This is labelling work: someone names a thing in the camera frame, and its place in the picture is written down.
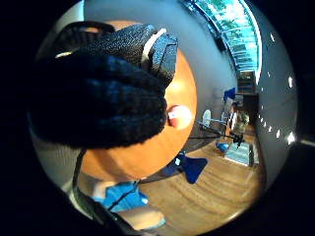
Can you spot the dark wooden bookshelf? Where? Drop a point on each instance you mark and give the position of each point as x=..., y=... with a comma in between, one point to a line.
x=246, y=83

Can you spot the small blue stool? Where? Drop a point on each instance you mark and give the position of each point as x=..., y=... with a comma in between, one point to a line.
x=223, y=146

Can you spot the large glass window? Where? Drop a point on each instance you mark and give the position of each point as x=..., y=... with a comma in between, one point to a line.
x=233, y=31

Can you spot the black tripod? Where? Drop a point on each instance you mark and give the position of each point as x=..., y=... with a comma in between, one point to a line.
x=237, y=137

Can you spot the the person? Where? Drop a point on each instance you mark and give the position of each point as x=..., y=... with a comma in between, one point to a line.
x=123, y=196

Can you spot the white chair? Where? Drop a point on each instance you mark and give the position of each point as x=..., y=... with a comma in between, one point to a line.
x=206, y=117

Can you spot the red and white round object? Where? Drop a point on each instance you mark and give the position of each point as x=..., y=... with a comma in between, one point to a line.
x=179, y=116

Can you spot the pale striped rug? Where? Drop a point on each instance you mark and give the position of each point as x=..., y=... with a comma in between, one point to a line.
x=241, y=153

